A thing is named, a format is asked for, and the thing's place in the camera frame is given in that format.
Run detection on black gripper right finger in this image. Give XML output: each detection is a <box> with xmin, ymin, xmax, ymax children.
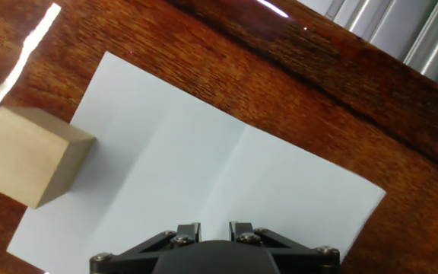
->
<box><xmin>229</xmin><ymin>220</ymin><xmax>341</xmax><ymax>274</ymax></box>

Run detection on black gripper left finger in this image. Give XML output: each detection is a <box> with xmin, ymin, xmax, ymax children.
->
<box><xmin>89</xmin><ymin>222</ymin><xmax>202</xmax><ymax>274</ymax></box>

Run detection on white paper sheet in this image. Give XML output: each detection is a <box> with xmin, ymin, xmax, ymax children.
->
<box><xmin>6</xmin><ymin>51</ymin><xmax>387</xmax><ymax>274</ymax></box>

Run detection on beige wooden block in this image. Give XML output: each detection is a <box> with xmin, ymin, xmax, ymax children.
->
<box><xmin>0</xmin><ymin>106</ymin><xmax>97</xmax><ymax>209</ymax></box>

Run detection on corrugated grey metal panel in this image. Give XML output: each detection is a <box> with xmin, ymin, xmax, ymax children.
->
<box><xmin>297</xmin><ymin>0</ymin><xmax>438</xmax><ymax>98</ymax></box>

